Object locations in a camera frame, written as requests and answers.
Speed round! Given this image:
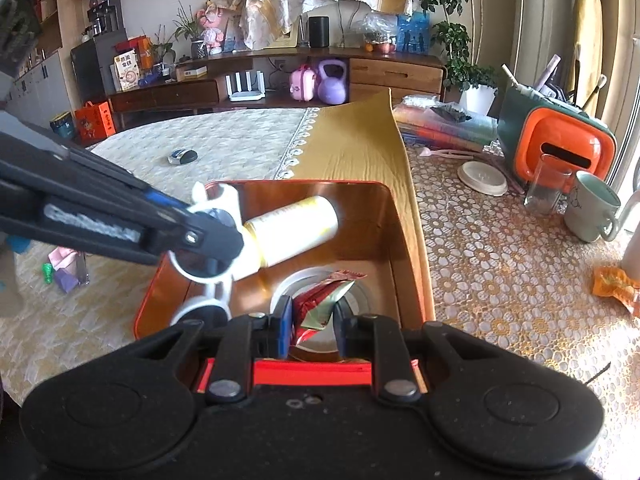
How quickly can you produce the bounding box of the purple kettlebell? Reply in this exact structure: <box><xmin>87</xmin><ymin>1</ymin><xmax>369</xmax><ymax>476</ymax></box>
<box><xmin>318</xmin><ymin>60</ymin><xmax>347</xmax><ymax>105</ymax></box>

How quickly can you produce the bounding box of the white lace table mat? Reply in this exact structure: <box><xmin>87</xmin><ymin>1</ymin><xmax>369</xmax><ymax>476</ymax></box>
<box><xmin>407</xmin><ymin>143</ymin><xmax>639</xmax><ymax>479</ymax></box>

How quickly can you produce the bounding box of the stack of colourful folders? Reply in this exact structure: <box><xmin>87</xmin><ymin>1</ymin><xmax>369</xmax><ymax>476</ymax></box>
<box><xmin>393</xmin><ymin>103</ymin><xmax>498</xmax><ymax>152</ymax></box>

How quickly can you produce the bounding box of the potted green plant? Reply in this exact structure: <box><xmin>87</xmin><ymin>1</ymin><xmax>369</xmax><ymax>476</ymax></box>
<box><xmin>418</xmin><ymin>0</ymin><xmax>497</xmax><ymax>115</ymax></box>

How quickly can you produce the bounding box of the clear drinking glass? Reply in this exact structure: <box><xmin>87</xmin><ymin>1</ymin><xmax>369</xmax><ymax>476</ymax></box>
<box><xmin>524</xmin><ymin>154</ymin><xmax>573</xmax><ymax>216</ymax></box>

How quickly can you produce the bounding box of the small black silver gadget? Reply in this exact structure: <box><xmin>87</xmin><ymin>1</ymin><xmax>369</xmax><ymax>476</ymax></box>
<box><xmin>167</xmin><ymin>150</ymin><xmax>198</xmax><ymax>166</ymax></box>

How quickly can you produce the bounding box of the orange candy wrapper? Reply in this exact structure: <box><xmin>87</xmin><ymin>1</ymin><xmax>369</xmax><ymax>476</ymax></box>
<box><xmin>592</xmin><ymin>266</ymin><xmax>640</xmax><ymax>318</ymax></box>

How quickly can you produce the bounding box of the black mini fridge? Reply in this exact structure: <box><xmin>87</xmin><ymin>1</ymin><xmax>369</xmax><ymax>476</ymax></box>
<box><xmin>70</xmin><ymin>30</ymin><xmax>127</xmax><ymax>104</ymax></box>

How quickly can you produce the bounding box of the red snack packet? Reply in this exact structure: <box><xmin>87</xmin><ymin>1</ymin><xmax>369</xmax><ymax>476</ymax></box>
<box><xmin>293</xmin><ymin>270</ymin><xmax>366</xmax><ymax>344</ymax></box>

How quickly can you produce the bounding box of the purple eraser block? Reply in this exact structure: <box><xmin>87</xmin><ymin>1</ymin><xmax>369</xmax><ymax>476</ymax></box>
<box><xmin>53</xmin><ymin>269</ymin><xmax>79</xmax><ymax>294</ymax></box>

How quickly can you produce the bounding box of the orange metal storage box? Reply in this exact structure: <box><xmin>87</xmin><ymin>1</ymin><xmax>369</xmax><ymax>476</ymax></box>
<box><xmin>134</xmin><ymin>180</ymin><xmax>432</xmax><ymax>339</ymax></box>

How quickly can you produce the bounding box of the pale green mug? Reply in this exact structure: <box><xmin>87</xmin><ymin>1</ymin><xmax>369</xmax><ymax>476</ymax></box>
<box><xmin>563</xmin><ymin>170</ymin><xmax>620</xmax><ymax>243</ymax></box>

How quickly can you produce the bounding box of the pink doll figurine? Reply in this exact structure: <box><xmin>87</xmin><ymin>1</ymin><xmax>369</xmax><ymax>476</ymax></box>
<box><xmin>195</xmin><ymin>0</ymin><xmax>228</xmax><ymax>55</ymax></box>

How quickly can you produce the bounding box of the blue tin bucket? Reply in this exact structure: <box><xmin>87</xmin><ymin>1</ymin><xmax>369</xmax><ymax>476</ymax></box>
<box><xmin>50</xmin><ymin>112</ymin><xmax>76</xmax><ymax>139</ymax></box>

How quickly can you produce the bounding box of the white round lid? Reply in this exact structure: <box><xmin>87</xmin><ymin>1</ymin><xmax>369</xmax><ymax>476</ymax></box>
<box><xmin>457</xmin><ymin>160</ymin><xmax>508</xmax><ymax>197</ymax></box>

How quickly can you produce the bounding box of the black cylindrical speaker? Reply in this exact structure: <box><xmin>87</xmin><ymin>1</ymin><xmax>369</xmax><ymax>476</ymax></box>
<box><xmin>308</xmin><ymin>15</ymin><xmax>330</xmax><ymax>49</ymax></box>

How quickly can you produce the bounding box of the orange green tissue box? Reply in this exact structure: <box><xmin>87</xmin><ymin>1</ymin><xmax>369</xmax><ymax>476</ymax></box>
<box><xmin>497</xmin><ymin>86</ymin><xmax>617</xmax><ymax>182</ymax></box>

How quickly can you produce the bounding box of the white wifi router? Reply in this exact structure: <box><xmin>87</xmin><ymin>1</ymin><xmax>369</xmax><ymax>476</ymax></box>
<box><xmin>224</xmin><ymin>70</ymin><xmax>266</xmax><ymax>102</ymax></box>

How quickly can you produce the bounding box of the wooden tv cabinet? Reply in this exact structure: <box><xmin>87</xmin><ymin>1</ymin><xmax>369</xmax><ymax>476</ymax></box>
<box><xmin>108</xmin><ymin>48</ymin><xmax>446</xmax><ymax>129</ymax></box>

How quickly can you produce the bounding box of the orange gift bag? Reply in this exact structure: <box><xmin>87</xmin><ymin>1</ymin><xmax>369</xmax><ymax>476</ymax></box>
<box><xmin>74</xmin><ymin>101</ymin><xmax>116</xmax><ymax>142</ymax></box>

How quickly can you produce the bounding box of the pink toy suitcase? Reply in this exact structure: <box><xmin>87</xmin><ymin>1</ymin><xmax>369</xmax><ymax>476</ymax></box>
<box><xmin>290</xmin><ymin>64</ymin><xmax>317</xmax><ymax>102</ymax></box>

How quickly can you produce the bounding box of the white yellow cylindrical bottle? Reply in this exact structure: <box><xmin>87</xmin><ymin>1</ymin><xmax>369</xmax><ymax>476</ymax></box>
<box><xmin>231</xmin><ymin>196</ymin><xmax>338</xmax><ymax>281</ymax></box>

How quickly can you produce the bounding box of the silver nail clipper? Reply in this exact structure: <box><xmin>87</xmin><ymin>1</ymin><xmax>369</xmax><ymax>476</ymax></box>
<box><xmin>75</xmin><ymin>252</ymin><xmax>90</xmax><ymax>285</ymax></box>

